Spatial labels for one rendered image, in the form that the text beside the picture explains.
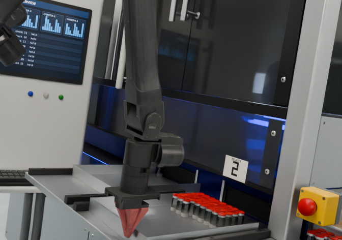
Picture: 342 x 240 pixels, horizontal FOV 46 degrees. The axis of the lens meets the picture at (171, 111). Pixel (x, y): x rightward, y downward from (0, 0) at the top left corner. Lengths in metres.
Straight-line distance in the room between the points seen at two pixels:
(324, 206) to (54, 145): 1.11
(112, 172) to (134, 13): 0.81
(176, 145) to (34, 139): 0.93
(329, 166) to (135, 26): 0.65
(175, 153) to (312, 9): 0.49
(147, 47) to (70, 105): 0.97
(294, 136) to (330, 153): 0.14
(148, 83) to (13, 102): 0.95
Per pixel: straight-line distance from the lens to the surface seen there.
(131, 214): 0.84
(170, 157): 0.86
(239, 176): 1.15
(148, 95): 0.79
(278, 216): 1.08
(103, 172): 1.46
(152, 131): 0.81
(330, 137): 1.13
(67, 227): 2.08
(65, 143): 1.74
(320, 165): 1.12
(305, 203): 0.99
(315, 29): 1.05
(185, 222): 1.08
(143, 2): 0.78
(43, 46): 1.68
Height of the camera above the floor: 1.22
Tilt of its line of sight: 4 degrees down
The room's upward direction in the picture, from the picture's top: 9 degrees clockwise
